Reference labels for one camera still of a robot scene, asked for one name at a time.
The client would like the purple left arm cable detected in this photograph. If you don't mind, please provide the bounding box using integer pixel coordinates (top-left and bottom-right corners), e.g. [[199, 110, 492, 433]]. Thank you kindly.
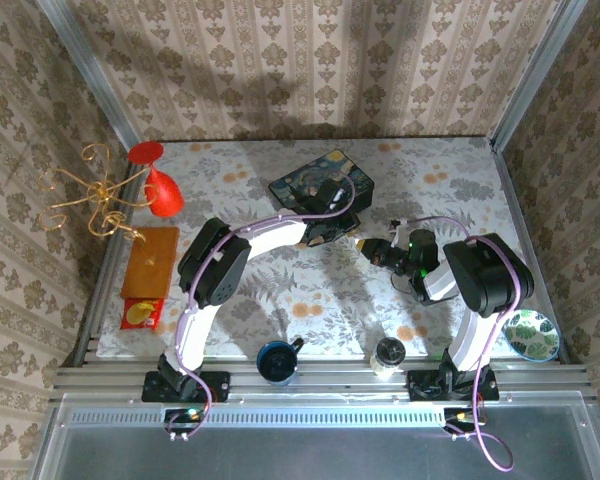
[[167, 172, 359, 442]]

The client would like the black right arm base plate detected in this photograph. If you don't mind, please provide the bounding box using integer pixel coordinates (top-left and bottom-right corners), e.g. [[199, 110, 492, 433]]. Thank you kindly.
[[407, 368, 500, 403]]

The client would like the small circuit board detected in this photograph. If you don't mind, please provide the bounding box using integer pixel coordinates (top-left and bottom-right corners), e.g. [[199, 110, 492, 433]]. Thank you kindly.
[[442, 407, 487, 434], [163, 407, 209, 434]]

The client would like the red plastic wine glass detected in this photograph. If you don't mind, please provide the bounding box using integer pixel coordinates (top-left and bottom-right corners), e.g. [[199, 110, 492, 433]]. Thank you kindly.
[[127, 141, 186, 219]]

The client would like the aluminium frame post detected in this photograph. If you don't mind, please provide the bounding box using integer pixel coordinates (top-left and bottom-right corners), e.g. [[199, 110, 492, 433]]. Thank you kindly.
[[33, 0, 147, 147], [488, 0, 590, 152]]

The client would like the gold wire stand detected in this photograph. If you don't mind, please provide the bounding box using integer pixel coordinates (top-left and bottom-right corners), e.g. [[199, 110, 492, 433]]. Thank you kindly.
[[38, 143, 157, 266]]

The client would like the aluminium front rail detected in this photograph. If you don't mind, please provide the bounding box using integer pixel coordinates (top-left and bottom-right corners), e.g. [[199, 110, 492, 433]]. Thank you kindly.
[[49, 360, 597, 403]]

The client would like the glass jar with black lid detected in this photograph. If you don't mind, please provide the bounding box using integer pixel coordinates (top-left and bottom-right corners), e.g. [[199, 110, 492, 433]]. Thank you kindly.
[[369, 337, 408, 380]]

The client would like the thin black cable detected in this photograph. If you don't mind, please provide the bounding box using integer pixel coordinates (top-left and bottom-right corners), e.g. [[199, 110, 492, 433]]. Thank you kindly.
[[388, 269, 424, 302]]

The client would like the dark blue mug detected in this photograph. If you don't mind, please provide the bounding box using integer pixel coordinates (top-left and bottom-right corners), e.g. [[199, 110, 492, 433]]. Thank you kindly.
[[256, 337, 306, 388]]

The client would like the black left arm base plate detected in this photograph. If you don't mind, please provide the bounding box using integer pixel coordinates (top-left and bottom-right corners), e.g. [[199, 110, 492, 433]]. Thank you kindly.
[[140, 370, 231, 403]]

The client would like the brown wooden board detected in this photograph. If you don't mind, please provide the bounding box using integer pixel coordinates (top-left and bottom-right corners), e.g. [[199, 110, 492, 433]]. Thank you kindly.
[[121, 226, 181, 301]]

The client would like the grey metal tray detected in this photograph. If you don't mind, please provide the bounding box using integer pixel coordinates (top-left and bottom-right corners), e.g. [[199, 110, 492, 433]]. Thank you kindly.
[[29, 392, 600, 480]]

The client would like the leaf pattern bowl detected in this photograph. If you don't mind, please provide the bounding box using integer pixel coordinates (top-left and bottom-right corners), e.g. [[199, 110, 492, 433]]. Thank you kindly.
[[501, 308, 561, 362]]

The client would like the starry night painted tin box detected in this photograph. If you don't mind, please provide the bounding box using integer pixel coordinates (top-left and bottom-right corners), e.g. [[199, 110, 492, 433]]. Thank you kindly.
[[268, 148, 377, 214]]

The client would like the floral table cloth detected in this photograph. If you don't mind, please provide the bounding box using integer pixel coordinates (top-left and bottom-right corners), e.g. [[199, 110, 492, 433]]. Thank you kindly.
[[95, 138, 529, 359]]

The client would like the red snack packet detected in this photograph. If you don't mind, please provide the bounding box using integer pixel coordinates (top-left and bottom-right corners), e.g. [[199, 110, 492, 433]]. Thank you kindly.
[[119, 297, 165, 331]]

